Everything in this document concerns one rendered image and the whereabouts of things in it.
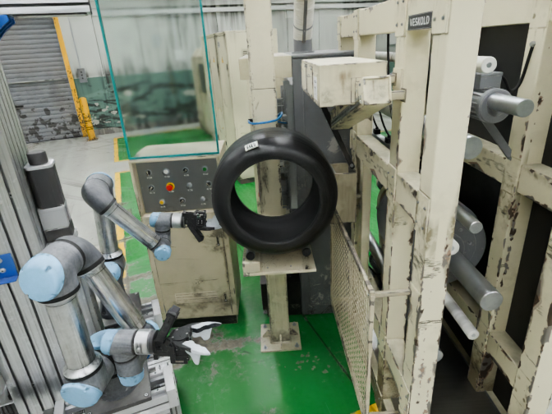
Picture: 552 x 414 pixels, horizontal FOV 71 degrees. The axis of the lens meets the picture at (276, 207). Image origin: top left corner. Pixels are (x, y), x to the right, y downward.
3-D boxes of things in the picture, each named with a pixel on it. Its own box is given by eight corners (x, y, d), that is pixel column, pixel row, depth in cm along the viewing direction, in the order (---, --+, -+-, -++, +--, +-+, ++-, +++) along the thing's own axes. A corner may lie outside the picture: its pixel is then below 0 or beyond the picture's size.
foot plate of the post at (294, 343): (260, 325, 278) (260, 321, 276) (297, 323, 278) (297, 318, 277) (260, 352, 253) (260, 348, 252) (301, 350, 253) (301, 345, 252)
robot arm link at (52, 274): (120, 376, 135) (80, 237, 114) (99, 414, 121) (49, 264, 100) (87, 376, 136) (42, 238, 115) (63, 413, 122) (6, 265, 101)
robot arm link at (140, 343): (142, 324, 121) (131, 339, 113) (157, 324, 120) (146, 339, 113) (145, 344, 123) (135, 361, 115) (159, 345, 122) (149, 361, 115)
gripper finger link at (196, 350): (212, 367, 110) (191, 355, 116) (209, 349, 108) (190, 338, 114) (203, 373, 108) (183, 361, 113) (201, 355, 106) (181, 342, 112)
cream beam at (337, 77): (301, 90, 195) (300, 59, 190) (350, 87, 196) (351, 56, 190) (317, 108, 139) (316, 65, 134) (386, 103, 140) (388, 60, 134)
